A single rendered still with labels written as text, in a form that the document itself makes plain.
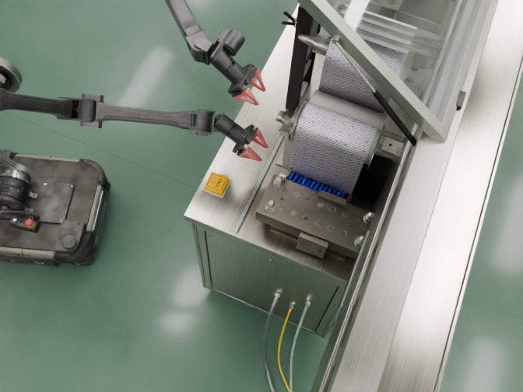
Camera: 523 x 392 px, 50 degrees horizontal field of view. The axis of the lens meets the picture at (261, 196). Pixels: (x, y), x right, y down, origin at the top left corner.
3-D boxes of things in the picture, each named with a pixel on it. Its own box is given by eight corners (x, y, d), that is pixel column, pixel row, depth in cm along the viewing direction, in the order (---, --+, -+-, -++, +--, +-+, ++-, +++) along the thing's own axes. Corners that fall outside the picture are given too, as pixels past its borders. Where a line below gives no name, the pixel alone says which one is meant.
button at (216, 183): (212, 174, 209) (212, 171, 207) (229, 180, 208) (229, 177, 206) (204, 189, 206) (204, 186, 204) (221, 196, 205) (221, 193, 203)
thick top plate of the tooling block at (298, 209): (272, 182, 200) (273, 173, 195) (378, 223, 195) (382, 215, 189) (255, 218, 194) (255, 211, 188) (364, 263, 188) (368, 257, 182)
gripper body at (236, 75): (230, 96, 174) (213, 80, 171) (243, 72, 179) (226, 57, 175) (243, 90, 169) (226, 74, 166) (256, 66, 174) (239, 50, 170)
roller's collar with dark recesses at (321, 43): (317, 42, 188) (320, 28, 182) (334, 47, 187) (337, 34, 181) (310, 55, 185) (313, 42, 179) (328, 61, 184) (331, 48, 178)
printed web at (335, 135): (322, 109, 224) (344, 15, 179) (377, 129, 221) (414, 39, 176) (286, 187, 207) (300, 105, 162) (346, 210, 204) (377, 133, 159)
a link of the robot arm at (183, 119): (77, 126, 183) (79, 92, 182) (82, 126, 189) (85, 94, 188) (208, 138, 184) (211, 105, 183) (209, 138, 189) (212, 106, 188)
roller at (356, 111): (314, 103, 199) (318, 82, 188) (381, 128, 195) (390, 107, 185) (301, 129, 194) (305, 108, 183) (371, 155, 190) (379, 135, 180)
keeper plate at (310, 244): (297, 243, 196) (300, 231, 187) (324, 254, 195) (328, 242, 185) (295, 250, 195) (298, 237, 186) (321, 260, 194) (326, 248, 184)
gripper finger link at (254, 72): (252, 105, 180) (231, 85, 175) (261, 89, 183) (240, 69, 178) (265, 99, 174) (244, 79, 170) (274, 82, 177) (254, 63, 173)
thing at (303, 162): (288, 170, 198) (293, 142, 181) (351, 194, 194) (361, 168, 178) (288, 172, 198) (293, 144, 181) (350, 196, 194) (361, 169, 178)
